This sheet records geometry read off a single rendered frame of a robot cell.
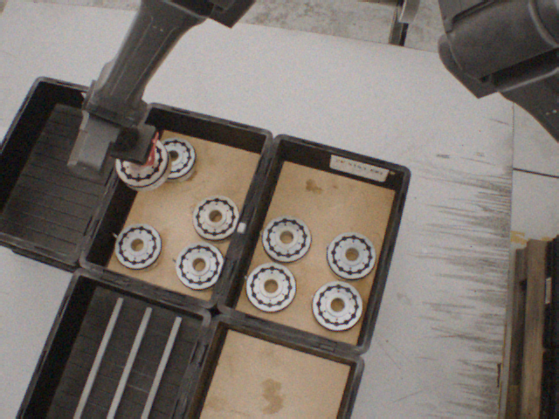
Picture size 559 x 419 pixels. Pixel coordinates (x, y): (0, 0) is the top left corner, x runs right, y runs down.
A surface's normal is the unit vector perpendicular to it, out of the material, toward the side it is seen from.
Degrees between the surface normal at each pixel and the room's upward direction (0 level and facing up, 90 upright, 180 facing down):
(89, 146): 32
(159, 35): 95
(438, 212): 0
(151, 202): 0
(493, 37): 66
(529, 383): 1
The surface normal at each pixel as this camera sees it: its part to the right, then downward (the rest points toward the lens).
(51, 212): -0.04, -0.33
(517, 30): -0.61, 0.56
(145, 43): -0.25, 0.94
